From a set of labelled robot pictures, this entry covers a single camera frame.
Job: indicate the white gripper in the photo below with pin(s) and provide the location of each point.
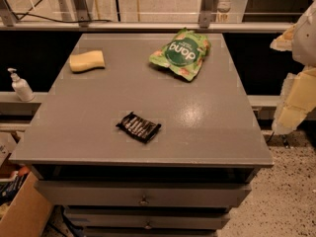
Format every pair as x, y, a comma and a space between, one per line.
305, 39

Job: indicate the yellow green sponge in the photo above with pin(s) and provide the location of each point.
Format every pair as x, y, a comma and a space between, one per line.
86, 61

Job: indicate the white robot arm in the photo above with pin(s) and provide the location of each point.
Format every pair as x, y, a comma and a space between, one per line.
298, 91

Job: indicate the green snack bag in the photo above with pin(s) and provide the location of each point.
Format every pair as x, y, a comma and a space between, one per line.
184, 54

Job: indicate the grey drawer cabinet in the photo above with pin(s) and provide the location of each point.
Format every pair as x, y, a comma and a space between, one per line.
132, 150

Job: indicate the black snack wrapper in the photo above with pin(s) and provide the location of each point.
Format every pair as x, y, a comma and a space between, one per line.
138, 128

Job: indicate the top drawer knob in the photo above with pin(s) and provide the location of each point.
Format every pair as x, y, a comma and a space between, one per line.
143, 201

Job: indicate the drawer knob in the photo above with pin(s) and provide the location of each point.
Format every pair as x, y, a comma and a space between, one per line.
143, 201
148, 225

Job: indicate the grey metal railing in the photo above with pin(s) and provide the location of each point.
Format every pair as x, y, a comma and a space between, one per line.
151, 15

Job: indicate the white pump bottle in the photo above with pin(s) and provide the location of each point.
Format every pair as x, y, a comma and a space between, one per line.
21, 86

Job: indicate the cardboard box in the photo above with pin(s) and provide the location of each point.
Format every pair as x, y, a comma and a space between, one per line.
28, 213

